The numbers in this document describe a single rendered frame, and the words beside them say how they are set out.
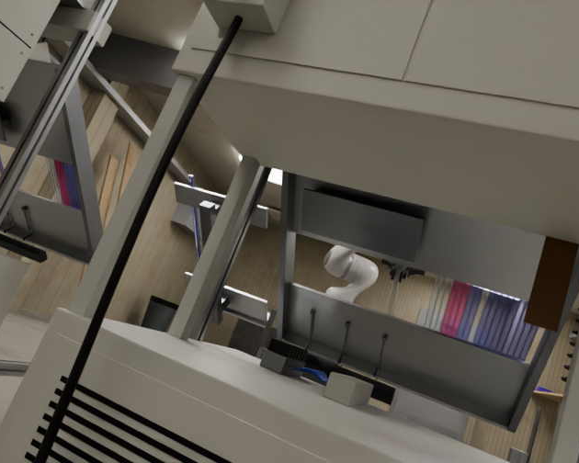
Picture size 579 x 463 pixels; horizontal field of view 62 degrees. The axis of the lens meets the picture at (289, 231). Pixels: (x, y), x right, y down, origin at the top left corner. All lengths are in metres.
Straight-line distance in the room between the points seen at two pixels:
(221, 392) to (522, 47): 0.54
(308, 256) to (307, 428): 9.37
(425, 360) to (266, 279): 8.59
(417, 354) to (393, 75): 0.92
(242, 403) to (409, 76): 0.44
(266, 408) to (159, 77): 4.41
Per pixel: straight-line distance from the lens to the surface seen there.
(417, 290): 9.80
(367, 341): 1.44
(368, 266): 2.04
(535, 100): 0.64
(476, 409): 1.47
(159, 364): 0.62
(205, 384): 0.59
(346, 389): 0.90
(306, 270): 9.83
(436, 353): 1.39
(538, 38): 0.69
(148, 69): 4.93
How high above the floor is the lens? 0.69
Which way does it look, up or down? 12 degrees up
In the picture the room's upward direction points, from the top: 21 degrees clockwise
